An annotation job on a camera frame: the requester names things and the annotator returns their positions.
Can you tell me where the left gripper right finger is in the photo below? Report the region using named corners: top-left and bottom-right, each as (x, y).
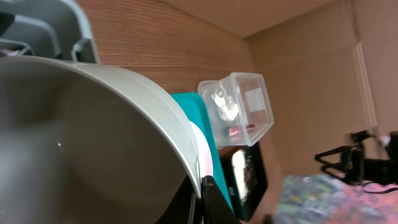
top-left (201, 175), bottom-right (241, 224)

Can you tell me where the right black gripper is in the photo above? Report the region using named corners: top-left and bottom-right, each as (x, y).
top-left (314, 144), bottom-right (364, 184)

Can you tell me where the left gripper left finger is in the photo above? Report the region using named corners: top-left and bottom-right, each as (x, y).
top-left (155, 176), bottom-right (202, 224)

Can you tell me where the white round plate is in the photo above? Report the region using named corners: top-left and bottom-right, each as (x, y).
top-left (190, 122), bottom-right (213, 177)

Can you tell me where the red foil snack wrapper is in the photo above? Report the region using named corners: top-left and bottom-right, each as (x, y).
top-left (228, 124), bottom-right (256, 136)

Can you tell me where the white paper napkin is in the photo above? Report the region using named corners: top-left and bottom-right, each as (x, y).
top-left (211, 82), bottom-right (239, 122)

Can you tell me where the grey bowl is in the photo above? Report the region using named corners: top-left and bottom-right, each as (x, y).
top-left (1, 56), bottom-right (200, 224)

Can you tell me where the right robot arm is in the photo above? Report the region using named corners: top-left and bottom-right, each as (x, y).
top-left (314, 130), bottom-right (397, 187)

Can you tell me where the black food waste tray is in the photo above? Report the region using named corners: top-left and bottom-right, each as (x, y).
top-left (221, 142), bottom-right (268, 221)

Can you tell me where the clear plastic waste bin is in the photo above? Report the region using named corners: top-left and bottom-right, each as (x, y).
top-left (197, 72), bottom-right (274, 148)

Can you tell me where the grey plastic dishwasher rack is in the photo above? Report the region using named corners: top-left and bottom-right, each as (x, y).
top-left (1, 0), bottom-right (100, 63)

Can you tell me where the teal plastic serving tray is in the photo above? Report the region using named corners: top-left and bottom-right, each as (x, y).
top-left (171, 92), bottom-right (233, 212)

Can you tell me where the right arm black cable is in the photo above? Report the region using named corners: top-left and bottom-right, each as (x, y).
top-left (362, 182), bottom-right (398, 194)

